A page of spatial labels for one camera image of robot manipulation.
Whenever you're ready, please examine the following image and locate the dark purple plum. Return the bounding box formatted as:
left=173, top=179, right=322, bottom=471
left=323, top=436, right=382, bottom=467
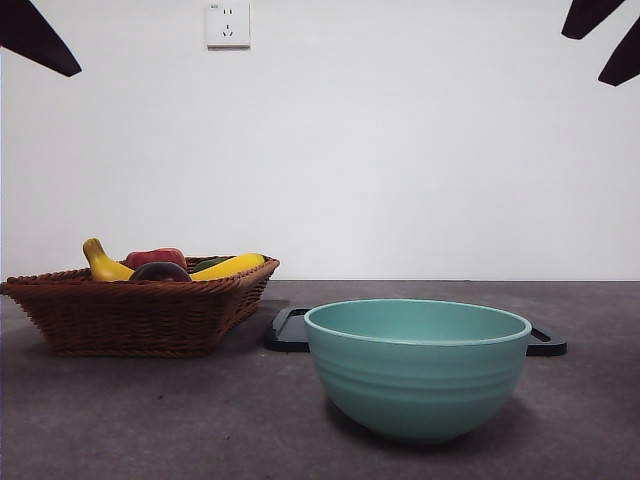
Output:
left=129, top=262, right=192, bottom=283

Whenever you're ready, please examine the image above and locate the teal ribbed bowl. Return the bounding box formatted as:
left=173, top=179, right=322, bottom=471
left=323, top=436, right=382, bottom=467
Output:
left=303, top=298, right=533, bottom=445

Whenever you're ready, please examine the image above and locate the yellow banana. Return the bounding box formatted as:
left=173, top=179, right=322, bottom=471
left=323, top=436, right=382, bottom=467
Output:
left=81, top=238, right=266, bottom=283

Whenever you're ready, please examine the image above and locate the red apple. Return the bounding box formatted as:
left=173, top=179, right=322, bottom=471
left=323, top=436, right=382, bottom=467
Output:
left=124, top=247, right=187, bottom=274

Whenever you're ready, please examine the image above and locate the green vegetable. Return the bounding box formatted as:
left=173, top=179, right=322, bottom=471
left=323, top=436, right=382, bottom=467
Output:
left=187, top=256, right=224, bottom=274

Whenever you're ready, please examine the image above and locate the brown wicker basket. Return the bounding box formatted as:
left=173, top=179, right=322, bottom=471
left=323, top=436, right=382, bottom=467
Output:
left=0, top=254, right=280, bottom=359

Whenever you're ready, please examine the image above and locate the black rectangular tray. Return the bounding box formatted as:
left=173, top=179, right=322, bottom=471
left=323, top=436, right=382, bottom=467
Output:
left=263, top=307, right=568, bottom=357

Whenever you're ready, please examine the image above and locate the white wall socket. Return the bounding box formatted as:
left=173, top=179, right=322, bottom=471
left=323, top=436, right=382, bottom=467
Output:
left=206, top=0, right=251, bottom=50

